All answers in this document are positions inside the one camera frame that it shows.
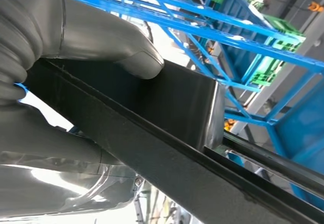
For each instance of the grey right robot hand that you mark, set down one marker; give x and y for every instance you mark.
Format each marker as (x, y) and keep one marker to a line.
(50, 189)

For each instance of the blue steel shelf rack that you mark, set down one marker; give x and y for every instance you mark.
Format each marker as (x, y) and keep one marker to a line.
(227, 31)
(298, 142)

